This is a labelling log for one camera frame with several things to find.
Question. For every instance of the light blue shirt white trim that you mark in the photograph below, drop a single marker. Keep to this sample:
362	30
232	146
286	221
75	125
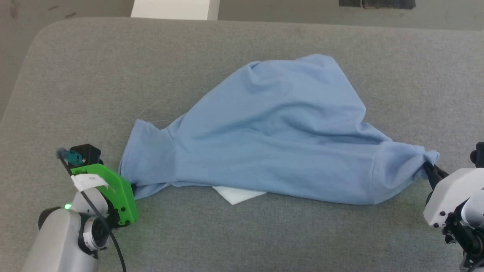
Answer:
272	136

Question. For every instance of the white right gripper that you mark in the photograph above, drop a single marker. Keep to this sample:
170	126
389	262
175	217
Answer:
450	196

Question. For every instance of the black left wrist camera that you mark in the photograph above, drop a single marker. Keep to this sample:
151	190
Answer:
87	154

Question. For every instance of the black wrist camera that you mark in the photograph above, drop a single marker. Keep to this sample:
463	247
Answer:
87	154
478	155

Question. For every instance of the small black floor mat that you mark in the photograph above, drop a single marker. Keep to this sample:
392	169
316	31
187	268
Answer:
349	3

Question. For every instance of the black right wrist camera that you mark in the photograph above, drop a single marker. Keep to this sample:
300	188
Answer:
478	155

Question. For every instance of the large black floor mat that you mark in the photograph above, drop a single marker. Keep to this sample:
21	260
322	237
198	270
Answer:
389	3

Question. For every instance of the white box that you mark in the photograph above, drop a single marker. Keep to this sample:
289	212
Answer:
174	8

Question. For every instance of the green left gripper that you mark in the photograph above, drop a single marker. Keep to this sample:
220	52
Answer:
121	200

